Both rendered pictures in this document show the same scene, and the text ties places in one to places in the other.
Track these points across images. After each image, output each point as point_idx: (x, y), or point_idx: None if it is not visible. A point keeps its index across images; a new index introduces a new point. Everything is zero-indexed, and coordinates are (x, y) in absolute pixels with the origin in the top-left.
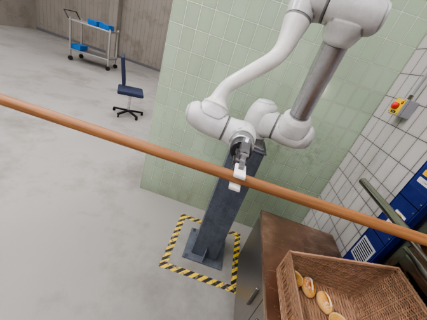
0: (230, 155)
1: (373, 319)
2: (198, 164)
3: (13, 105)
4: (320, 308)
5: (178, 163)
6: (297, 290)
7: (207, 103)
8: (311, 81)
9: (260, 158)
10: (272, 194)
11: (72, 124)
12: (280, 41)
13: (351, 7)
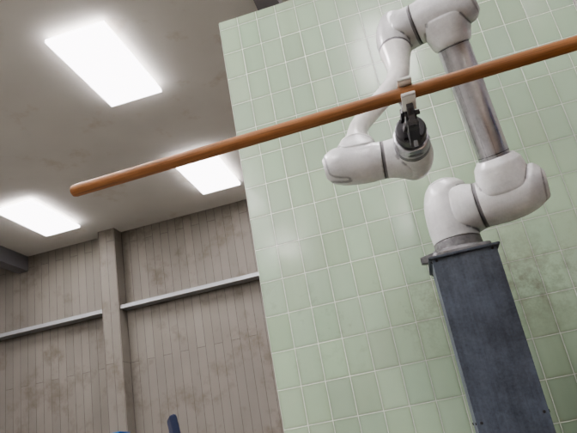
0: (402, 140)
1: None
2: (356, 101)
3: (141, 167)
4: None
5: (335, 114)
6: None
7: (343, 140)
8: (464, 95)
9: (494, 255)
10: (453, 78)
11: (207, 146)
12: (389, 66)
13: (433, 5)
